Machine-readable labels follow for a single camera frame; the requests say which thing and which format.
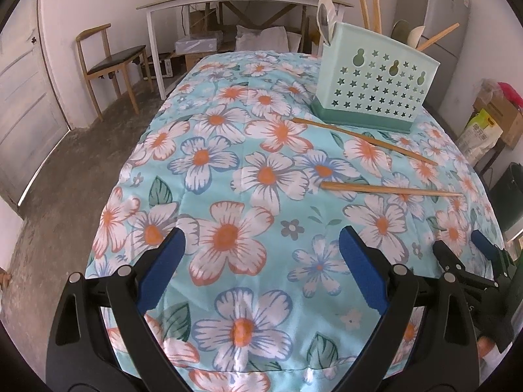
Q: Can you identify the wooden chopstick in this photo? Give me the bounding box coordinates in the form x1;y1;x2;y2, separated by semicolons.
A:
416;23;460;51
320;181;461;197
292;117;438;166

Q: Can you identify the cardboard box on stand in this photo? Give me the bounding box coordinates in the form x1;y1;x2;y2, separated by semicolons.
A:
473;79;522;150

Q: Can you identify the metal spoon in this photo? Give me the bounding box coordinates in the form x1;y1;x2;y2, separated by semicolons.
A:
316;0;337;45

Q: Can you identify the grey refrigerator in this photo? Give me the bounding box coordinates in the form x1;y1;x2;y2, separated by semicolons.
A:
394;0;470;111

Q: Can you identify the white ladle spoon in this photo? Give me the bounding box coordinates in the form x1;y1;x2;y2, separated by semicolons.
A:
407;25;426;49

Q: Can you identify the white wooden door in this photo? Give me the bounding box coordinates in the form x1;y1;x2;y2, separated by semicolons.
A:
1;0;69;206

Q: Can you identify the green utensil holder basket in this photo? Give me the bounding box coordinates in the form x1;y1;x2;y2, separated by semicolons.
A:
311;22;440;134

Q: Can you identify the floral blue tablecloth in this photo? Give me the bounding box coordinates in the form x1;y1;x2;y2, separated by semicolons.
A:
86;51;503;391

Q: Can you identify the black trash bin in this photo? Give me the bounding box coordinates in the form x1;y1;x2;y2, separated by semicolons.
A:
489;162;523;233

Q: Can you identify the cardboard box under table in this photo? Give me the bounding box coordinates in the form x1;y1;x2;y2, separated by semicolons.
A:
175;31;223;55

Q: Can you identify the white side table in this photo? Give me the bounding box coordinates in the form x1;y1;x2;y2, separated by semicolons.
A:
135;0;355;101

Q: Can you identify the white sack under table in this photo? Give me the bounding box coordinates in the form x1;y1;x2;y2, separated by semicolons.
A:
235;25;289;52

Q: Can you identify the rice bag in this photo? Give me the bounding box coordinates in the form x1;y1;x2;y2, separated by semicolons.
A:
457;109;503;166

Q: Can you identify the wooden chair black seat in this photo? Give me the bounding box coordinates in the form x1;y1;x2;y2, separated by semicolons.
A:
75;23;154;121

